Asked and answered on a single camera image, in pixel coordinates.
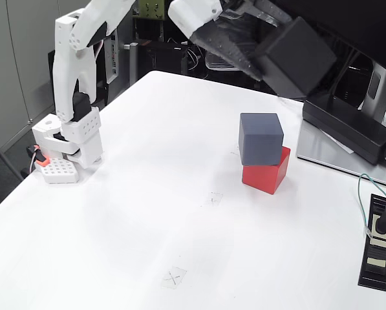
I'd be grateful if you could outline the black power adapter brick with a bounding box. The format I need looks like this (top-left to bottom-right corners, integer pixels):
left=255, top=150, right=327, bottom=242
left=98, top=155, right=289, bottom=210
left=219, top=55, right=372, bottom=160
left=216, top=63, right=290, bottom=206
left=301, top=90, right=386, bottom=166

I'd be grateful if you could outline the silver monitor stand neck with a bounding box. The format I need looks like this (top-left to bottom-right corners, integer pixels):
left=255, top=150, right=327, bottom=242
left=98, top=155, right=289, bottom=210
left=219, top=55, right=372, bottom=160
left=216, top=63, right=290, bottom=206
left=362, top=63, right=386, bottom=122

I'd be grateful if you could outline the red cube block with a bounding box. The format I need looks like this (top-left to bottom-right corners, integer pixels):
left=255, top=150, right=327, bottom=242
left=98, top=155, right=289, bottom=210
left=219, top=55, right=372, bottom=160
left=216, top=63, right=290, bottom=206
left=241, top=145, right=292, bottom=196

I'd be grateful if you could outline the grey cube block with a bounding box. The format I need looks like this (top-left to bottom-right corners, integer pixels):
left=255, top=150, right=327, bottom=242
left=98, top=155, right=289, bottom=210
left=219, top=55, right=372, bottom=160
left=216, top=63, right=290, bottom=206
left=239, top=112, right=284, bottom=167

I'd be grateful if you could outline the orange cable connector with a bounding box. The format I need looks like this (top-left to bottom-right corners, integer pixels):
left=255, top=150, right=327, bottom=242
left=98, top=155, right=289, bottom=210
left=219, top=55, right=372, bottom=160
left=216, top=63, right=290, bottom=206
left=26, top=145, right=50, bottom=167

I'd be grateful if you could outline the black cube block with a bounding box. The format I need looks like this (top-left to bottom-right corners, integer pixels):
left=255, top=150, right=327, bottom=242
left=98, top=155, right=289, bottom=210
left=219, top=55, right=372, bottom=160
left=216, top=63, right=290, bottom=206
left=255, top=16, right=338, bottom=99

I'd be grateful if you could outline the silver metal post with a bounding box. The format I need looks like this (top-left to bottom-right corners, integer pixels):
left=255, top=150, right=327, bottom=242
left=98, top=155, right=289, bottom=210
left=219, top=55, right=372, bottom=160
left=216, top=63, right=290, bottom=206
left=124, top=41, right=139, bottom=88

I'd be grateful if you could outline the clear tape with X mark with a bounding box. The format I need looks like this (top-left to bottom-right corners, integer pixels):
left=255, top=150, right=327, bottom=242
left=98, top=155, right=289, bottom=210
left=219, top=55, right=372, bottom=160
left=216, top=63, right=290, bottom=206
left=162, top=266, right=188, bottom=290

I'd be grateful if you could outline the green thin cable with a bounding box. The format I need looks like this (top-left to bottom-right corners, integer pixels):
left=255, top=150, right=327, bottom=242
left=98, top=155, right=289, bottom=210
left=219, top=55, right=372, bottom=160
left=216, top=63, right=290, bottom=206
left=357, top=174, right=386, bottom=239

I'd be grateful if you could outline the white perforated base clamp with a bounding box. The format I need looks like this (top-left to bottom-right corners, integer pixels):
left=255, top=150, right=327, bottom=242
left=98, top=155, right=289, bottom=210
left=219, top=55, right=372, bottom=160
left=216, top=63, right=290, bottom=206
left=34, top=157, right=80, bottom=185

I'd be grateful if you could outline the green box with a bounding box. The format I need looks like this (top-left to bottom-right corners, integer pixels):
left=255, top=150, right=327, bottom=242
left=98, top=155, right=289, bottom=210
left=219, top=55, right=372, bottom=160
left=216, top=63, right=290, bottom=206
left=138, top=0, right=165, bottom=21

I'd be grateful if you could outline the silver monitor stand base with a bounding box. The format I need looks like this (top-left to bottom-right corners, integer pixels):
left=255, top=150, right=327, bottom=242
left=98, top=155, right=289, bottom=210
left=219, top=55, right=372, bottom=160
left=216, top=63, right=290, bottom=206
left=295, top=121, right=386, bottom=191

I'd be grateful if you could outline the black panel board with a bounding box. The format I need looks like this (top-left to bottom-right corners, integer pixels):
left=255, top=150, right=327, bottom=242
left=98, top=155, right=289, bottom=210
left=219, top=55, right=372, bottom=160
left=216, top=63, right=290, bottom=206
left=47, top=38, right=109, bottom=107

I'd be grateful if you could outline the black computer case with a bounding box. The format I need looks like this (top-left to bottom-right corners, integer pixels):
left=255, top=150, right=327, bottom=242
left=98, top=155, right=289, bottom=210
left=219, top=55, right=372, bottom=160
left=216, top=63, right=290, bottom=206
left=137, top=40, right=190, bottom=74

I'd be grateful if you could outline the black power strip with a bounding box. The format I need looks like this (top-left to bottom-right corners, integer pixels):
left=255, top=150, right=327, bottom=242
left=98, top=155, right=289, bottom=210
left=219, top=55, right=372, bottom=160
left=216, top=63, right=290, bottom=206
left=357, top=194, right=386, bottom=291

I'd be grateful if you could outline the black monitor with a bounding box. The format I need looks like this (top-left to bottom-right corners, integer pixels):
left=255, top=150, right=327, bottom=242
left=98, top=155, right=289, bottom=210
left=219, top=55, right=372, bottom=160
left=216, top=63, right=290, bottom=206
left=273, top=0, right=386, bottom=76

